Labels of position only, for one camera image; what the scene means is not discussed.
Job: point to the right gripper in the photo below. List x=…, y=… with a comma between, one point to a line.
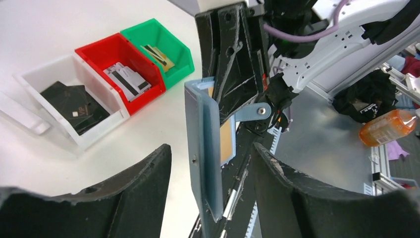
x=233, y=49

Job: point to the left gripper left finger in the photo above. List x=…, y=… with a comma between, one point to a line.
x=129, y=204

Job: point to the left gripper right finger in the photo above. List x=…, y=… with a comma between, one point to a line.
x=308, y=208

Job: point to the blue card holder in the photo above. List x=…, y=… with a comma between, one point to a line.
x=203, y=135

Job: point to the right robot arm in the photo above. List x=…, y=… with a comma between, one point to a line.
x=352, y=26

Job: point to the gold cards in green bin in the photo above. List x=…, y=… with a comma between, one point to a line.
x=160, y=57

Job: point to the gold card in holder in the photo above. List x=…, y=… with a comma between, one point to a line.
x=227, y=141

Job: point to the white cards in red bin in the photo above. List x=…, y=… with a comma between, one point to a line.
x=132, y=84

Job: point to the black cards in white bin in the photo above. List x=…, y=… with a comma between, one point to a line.
x=76, y=105

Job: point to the green plastic bin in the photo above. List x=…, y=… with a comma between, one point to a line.
x=153, y=34

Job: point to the red plastic bin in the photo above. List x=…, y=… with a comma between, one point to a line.
x=102, y=54

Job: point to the white plastic bin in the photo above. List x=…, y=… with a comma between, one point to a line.
x=72, y=70

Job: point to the orange bottle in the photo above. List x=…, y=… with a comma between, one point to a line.
x=389, y=127

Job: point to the black cloth bundle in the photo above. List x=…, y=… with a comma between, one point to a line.
x=372, y=96

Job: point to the metal pole with white base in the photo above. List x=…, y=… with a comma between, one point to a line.
x=22, y=115

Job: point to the white cable duct strip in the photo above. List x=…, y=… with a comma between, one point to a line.
x=264, y=160

